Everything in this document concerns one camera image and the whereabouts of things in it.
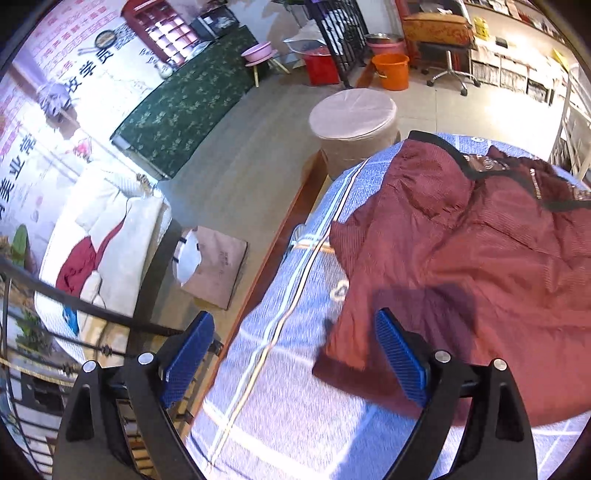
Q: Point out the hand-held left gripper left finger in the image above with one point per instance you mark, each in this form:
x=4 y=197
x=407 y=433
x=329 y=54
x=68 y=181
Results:
x=189 y=360

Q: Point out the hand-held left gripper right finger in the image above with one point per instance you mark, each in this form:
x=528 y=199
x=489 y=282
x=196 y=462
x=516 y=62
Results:
x=399 y=355

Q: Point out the maroon checked jacket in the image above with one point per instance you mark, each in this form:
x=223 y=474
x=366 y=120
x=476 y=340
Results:
x=461 y=258

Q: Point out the blue plaid blanket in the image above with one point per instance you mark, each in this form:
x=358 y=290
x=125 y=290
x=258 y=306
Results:
x=277 y=415

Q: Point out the white bedding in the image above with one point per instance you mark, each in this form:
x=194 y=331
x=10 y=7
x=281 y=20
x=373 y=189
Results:
x=124 y=258

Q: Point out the dark red cloth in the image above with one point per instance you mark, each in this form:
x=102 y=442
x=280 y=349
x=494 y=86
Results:
x=78 y=265

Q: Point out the black metal balcony railing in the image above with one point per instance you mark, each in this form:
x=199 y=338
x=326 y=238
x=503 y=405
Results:
x=55 y=295

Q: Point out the round pink ottoman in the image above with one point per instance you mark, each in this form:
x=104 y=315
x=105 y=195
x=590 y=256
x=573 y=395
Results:
x=353 y=113

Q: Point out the green patterned covered bench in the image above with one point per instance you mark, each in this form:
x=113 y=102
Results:
x=184 y=106

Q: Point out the orange bucket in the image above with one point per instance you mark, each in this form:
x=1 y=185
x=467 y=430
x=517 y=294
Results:
x=391 y=73

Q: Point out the white slatted rack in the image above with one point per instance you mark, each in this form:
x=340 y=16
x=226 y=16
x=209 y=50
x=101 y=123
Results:
x=575 y=120

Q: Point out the red bucket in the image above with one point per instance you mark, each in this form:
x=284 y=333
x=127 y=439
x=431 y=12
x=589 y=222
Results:
x=321 y=67

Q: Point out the pink legged stool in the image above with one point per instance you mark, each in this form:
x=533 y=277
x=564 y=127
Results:
x=265 y=69

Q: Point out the large pink basin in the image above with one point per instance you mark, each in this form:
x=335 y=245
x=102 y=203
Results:
x=388 y=48

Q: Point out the white shelf unit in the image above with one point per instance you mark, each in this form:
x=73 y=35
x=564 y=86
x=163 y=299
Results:
x=512 y=69

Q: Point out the small pink basin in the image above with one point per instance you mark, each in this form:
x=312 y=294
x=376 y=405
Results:
x=256 y=51

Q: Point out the metal bowl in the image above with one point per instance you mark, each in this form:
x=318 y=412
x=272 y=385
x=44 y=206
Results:
x=383 y=37

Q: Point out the orange upholstered office chair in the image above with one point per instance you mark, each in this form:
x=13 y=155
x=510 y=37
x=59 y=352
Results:
x=438 y=30

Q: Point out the black iron stair railing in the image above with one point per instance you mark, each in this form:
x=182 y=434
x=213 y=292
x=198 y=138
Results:
x=337 y=32

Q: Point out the black box appliance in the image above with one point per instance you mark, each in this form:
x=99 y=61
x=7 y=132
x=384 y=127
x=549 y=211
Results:
x=214 y=25

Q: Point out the red lattice cabinet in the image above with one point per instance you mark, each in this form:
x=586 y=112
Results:
x=159 y=25

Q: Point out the yellow sign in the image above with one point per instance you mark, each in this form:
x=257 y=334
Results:
x=481 y=27

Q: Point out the wooden bed frame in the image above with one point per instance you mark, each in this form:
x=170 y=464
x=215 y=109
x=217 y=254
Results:
x=288 y=230

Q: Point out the wall poster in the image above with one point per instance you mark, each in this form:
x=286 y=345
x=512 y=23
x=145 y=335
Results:
x=55 y=83

